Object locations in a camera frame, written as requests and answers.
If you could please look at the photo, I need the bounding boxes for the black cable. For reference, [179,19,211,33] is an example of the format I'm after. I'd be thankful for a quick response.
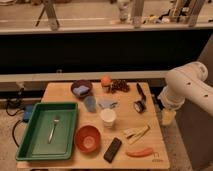
[4,87,27,148]

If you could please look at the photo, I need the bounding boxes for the bunch of dark grapes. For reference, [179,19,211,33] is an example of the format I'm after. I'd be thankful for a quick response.
[110,79,130,93]

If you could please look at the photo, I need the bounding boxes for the blue sponge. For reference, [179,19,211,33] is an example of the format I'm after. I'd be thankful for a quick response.
[73,86,89,95]

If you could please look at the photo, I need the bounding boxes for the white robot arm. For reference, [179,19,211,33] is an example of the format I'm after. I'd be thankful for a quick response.
[158,62,213,116]

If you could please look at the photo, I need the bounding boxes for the black brush with round head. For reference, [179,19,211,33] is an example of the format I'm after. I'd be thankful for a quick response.
[134,83,146,113]

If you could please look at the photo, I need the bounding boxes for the orange fruit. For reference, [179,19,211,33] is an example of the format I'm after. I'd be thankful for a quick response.
[101,76,112,87]

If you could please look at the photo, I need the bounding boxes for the orange bowl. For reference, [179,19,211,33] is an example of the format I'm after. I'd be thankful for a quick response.
[74,125,101,154]

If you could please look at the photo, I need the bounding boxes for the purple bowl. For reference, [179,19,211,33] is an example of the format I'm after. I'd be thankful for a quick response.
[71,80,92,98]

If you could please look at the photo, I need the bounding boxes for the metal spoon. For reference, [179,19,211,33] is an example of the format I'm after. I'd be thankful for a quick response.
[48,116,60,144]

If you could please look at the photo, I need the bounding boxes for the green plastic tray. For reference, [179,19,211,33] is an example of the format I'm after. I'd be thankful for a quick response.
[16,102,78,161]

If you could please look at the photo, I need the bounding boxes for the blue power box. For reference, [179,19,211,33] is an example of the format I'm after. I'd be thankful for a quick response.
[23,105,34,122]

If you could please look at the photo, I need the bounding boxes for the blue cloth piece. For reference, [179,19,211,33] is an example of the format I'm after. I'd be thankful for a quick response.
[98,99,118,109]

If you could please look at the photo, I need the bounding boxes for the white paper cup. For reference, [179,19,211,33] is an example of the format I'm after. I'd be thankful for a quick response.
[100,108,117,128]

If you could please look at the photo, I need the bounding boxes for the blue plastic cup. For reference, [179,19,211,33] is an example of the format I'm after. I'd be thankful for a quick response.
[83,96,96,112]

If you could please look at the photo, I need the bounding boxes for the wooden table board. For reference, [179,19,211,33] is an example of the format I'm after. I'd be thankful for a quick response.
[17,83,170,169]

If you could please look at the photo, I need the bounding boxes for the orange carrot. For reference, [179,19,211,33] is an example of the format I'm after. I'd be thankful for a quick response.
[126,148,154,157]

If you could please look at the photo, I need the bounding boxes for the beige wooden clip tool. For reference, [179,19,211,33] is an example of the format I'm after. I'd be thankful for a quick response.
[123,125,150,144]

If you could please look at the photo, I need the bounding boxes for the black remote control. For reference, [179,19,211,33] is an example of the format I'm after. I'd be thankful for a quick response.
[103,138,122,163]

